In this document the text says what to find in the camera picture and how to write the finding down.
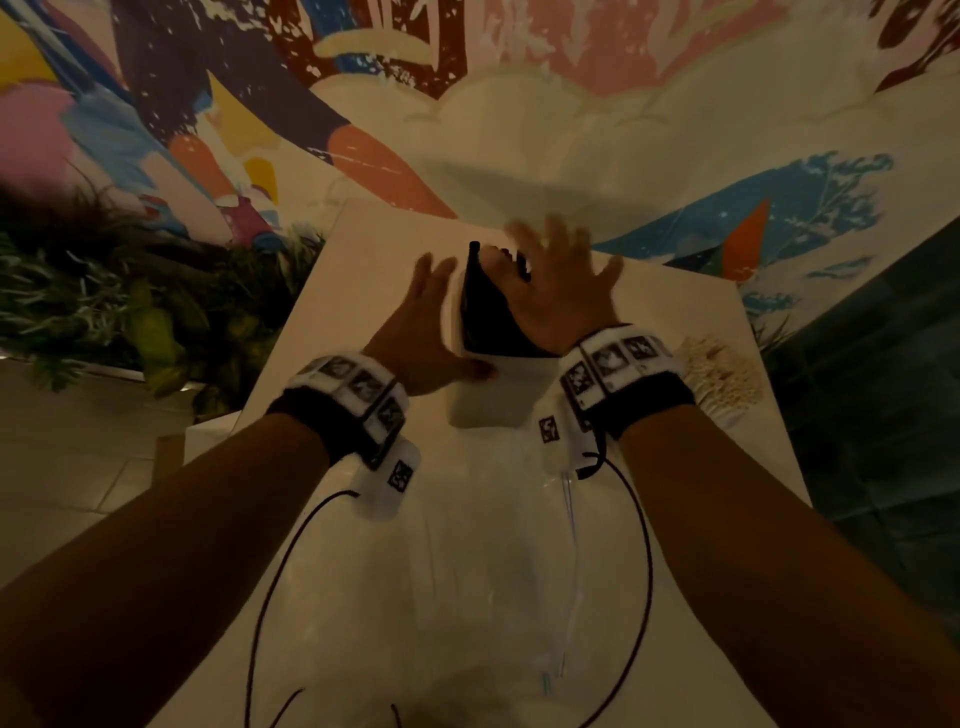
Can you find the person's right hand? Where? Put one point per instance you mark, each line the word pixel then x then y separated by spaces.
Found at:
pixel 562 300

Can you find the person's left hand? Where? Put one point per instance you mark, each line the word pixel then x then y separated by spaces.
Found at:
pixel 409 345

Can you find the person's right middle finger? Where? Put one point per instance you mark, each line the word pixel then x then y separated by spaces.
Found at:
pixel 556 236

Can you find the person's right thumb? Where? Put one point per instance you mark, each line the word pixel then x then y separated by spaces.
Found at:
pixel 501 261

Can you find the person's left thumb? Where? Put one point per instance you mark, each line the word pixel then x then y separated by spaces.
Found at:
pixel 472 368

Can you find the person's right little finger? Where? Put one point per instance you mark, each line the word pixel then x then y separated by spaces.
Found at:
pixel 610 274

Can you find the white box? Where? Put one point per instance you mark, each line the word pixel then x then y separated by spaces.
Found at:
pixel 495 394

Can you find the black box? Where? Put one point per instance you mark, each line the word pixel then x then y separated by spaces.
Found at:
pixel 487 315

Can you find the person's right forearm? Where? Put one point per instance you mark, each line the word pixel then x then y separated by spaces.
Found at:
pixel 772 570

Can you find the person's left forearm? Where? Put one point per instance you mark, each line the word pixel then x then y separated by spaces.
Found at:
pixel 165 555

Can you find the clear plastic bag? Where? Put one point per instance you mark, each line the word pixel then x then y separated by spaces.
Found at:
pixel 480 585

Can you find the green leafy plants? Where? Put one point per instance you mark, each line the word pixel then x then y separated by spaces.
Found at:
pixel 127 300

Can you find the right wrist camera band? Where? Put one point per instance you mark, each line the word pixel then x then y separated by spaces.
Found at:
pixel 615 371

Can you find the wrist camera band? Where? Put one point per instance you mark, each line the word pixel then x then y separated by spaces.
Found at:
pixel 615 371
pixel 352 397

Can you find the left wrist camera band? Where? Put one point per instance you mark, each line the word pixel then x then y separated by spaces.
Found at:
pixel 352 397

